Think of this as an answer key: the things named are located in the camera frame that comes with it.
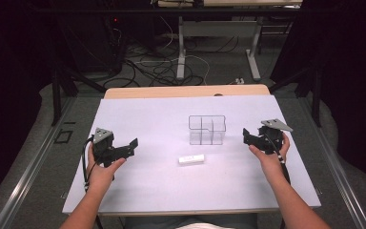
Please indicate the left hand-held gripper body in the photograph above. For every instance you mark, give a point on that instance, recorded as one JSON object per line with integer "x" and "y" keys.
{"x": 105, "y": 149}

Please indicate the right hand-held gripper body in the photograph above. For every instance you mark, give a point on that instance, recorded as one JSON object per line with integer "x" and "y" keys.
{"x": 271, "y": 140}

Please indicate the person's right hand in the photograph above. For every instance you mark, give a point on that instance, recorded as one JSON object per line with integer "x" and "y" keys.
{"x": 273, "y": 163}

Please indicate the person's left hand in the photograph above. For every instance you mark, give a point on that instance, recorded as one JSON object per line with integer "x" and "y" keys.
{"x": 101, "y": 176}

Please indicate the clear acrylic divided organizer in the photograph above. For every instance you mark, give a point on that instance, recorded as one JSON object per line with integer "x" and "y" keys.
{"x": 207, "y": 130}

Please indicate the white table sheet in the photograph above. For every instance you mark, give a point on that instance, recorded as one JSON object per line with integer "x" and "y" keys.
{"x": 171, "y": 184}

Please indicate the white plug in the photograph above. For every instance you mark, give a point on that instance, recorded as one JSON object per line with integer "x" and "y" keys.
{"x": 240, "y": 81}

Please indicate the small white box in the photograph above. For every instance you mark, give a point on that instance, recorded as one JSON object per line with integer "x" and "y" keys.
{"x": 191, "y": 159}

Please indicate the wooden table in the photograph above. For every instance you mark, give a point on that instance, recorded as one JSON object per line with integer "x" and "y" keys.
{"x": 171, "y": 92}

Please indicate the black metal stand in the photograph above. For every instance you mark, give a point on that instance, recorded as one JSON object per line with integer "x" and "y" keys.
{"x": 311, "y": 86}
{"x": 60, "y": 86}

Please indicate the black equipment with red light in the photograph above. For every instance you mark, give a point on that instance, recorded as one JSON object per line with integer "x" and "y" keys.
{"x": 108, "y": 41}

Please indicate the silver floor rail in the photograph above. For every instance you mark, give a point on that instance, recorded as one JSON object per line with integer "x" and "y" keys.
{"x": 333, "y": 165}
{"x": 28, "y": 168}

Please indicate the white metal desk frame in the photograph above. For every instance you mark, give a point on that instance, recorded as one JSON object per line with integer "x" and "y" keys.
{"x": 217, "y": 30}

